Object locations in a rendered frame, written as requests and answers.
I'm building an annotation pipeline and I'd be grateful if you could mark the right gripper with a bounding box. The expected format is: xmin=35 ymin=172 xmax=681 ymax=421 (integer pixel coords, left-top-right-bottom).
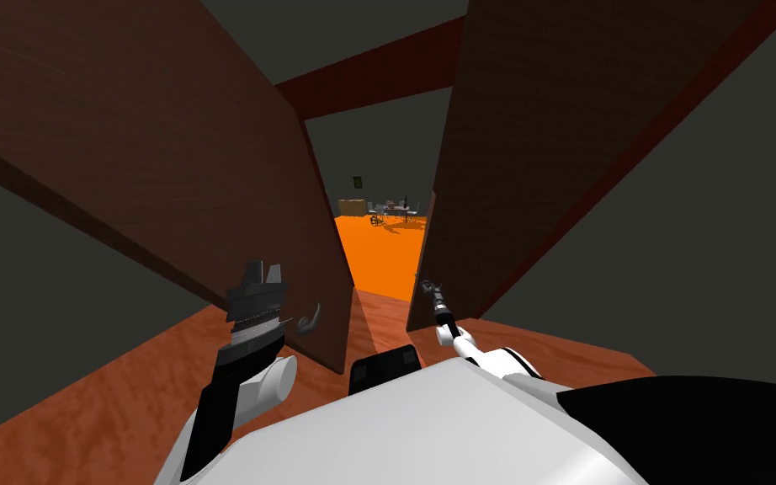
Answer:
xmin=419 ymin=279 xmax=446 ymax=313

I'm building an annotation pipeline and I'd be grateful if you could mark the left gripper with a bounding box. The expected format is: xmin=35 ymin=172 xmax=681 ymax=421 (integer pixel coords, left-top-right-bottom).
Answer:
xmin=226 ymin=260 xmax=290 ymax=324

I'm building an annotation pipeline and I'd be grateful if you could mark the grey table with chairs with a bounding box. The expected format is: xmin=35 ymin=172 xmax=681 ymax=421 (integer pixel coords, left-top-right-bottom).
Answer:
xmin=367 ymin=195 xmax=423 ymax=227

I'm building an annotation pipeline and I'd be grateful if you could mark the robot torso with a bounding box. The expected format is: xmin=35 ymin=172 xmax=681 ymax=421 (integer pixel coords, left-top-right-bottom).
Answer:
xmin=151 ymin=343 xmax=653 ymax=485

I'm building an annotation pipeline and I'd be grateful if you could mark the brown wooden door leaf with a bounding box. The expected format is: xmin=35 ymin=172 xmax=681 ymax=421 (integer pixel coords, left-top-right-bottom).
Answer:
xmin=406 ymin=0 xmax=768 ymax=333
xmin=0 ymin=0 xmax=357 ymax=376

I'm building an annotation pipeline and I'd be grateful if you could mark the grey curved door handle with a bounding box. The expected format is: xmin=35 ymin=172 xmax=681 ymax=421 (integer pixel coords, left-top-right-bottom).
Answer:
xmin=295 ymin=302 xmax=322 ymax=337

